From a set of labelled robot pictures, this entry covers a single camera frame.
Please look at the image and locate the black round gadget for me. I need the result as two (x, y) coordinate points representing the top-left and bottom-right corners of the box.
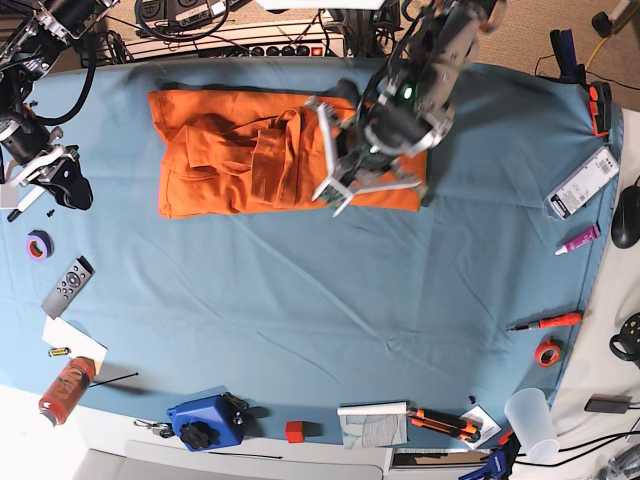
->
(609, 313), (640, 366)

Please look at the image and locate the white paper sheet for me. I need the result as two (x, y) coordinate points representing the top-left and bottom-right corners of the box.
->
(42, 316), (108, 374)

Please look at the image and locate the orange black utility knife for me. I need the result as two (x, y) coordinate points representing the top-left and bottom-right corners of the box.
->
(407, 409), (481, 443)

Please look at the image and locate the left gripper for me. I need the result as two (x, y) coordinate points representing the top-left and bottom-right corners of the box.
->
(305, 96), (426, 216)

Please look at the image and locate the black computer mouse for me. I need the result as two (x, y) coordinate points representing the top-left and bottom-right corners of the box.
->
(611, 185), (640, 249)

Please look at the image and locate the red spray can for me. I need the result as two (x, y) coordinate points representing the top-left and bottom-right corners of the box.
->
(38, 356), (96, 427)

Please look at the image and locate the black cable tie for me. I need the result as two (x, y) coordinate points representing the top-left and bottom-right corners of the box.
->
(89, 372), (139, 388)

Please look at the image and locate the small white card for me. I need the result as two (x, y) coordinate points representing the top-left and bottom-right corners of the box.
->
(461, 405), (501, 449)

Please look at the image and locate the blue clamp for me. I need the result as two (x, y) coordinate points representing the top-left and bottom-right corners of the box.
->
(459, 430), (521, 480)
(549, 29), (586, 85)

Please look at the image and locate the red cube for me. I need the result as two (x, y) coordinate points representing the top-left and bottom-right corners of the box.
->
(285, 421), (305, 444)

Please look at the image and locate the white power strip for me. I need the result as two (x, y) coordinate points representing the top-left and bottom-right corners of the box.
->
(125, 17), (353, 62)

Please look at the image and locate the orange black clamp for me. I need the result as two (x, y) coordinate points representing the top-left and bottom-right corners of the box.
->
(589, 81), (612, 137)

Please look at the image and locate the blue clamp top right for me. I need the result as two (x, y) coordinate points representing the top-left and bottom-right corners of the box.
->
(549, 29), (586, 85)

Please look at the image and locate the clear plastic cup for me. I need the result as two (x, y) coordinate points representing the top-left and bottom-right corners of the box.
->
(504, 388), (560, 463)

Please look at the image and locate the purple tape roll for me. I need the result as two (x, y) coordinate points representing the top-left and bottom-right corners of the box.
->
(26, 230), (54, 262)

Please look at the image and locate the purple glue tube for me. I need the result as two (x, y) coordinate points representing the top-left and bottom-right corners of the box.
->
(554, 224), (600, 256)

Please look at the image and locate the red tape roll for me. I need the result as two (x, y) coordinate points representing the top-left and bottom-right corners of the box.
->
(534, 337), (562, 368)

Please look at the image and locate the white booklet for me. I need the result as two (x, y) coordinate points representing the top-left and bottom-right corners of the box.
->
(337, 401), (408, 450)

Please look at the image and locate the blue table cloth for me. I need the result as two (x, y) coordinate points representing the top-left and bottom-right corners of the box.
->
(1, 58), (616, 443)

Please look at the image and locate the black small adapter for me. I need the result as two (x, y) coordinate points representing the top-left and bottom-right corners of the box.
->
(584, 394), (631, 414)

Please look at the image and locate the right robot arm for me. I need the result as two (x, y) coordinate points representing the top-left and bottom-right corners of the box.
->
(1, 0), (117, 222)

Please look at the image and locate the blue box with knob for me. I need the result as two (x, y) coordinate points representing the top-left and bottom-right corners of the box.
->
(167, 392), (249, 452)

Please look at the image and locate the orange t-shirt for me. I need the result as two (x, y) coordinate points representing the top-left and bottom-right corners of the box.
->
(147, 89), (429, 220)

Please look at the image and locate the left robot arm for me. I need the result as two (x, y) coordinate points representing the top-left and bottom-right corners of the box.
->
(306, 1), (507, 214)

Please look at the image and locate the red screwdriver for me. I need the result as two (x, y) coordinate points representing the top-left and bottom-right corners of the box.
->
(507, 311), (583, 332)

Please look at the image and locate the blue clamp bottom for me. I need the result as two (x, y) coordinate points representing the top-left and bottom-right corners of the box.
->
(459, 430), (521, 480)

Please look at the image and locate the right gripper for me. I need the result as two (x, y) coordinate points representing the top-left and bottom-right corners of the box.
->
(1, 127), (93, 210)

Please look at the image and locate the black white marker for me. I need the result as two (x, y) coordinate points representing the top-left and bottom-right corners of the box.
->
(7, 186), (45, 222)

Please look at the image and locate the grey remote control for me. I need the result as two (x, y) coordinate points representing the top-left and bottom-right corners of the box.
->
(41, 256), (95, 319)

